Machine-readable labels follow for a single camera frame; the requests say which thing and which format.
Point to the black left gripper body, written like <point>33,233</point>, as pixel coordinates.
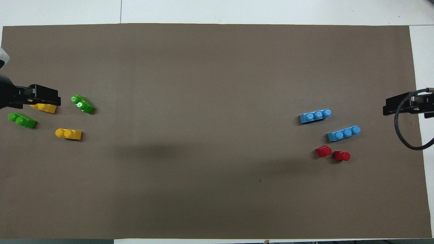
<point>44,95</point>

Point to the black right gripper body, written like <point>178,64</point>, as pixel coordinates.
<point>405,103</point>

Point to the green two-stud toy brick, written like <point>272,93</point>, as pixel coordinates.
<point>83,104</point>
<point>22,120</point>

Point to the blue three-stud toy brick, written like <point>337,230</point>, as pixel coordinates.
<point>343,133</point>
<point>315,116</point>

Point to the yellow two-stud toy brick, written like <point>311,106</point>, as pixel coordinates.
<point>68,134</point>
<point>44,108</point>

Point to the red one-stud toy brick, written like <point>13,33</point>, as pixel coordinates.
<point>341,156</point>
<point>323,151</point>

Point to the brown table mat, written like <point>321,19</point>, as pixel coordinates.
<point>217,84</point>

